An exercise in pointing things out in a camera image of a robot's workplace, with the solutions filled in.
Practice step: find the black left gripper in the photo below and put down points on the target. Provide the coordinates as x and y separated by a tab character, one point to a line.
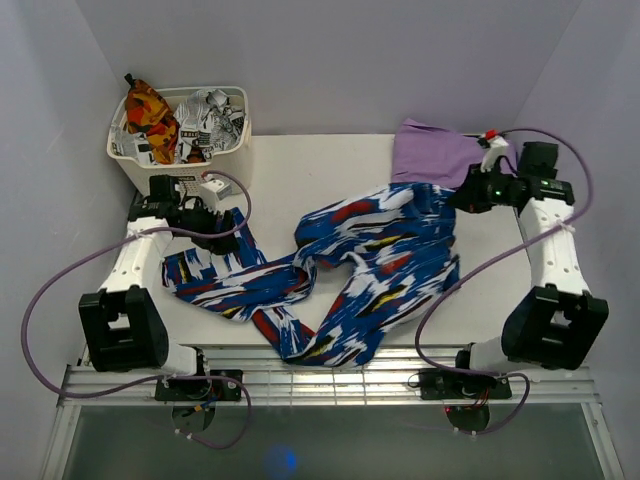
221	245

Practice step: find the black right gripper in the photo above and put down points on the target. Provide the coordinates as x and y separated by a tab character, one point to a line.
466	197

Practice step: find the blue white red patterned trousers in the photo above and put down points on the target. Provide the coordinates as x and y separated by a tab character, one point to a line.
396	242

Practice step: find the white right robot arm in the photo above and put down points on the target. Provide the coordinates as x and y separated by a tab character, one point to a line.
556	323

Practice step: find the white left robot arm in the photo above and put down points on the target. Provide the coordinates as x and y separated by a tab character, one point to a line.
122	326

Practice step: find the folded purple trousers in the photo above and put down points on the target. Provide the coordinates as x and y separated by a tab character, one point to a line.
434	155

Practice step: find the black white newsprint trousers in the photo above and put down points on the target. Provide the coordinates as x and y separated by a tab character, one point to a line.
208	123

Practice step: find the orange camouflage trousers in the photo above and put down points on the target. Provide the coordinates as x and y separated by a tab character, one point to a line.
148	113

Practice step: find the cream perforated laundry basket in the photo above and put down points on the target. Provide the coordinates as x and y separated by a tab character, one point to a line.
237	162

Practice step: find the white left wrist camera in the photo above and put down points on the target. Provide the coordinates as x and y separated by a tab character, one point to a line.
212	191

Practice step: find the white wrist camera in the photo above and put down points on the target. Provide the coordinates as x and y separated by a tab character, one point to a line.
495	146
212	191

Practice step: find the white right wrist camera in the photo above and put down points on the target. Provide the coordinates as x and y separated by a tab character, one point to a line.
495	146

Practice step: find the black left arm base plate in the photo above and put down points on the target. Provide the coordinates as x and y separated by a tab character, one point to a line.
173	390

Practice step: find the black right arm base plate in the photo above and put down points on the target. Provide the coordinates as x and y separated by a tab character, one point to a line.
438	384

